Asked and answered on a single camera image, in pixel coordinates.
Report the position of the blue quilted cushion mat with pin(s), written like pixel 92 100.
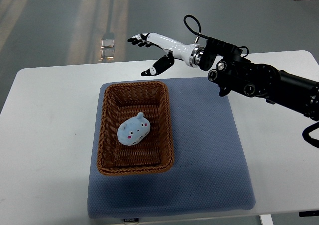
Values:
pixel 209 173

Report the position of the light blue plush toy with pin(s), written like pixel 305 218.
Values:
pixel 133 130

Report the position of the brown wicker basket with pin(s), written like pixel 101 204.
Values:
pixel 155 153

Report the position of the metal floor socket plate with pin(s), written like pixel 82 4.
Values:
pixel 108 46

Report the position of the black frame lower right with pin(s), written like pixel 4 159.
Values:
pixel 314 213

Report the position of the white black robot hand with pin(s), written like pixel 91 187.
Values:
pixel 190 53

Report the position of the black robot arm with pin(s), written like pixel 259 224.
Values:
pixel 231 71

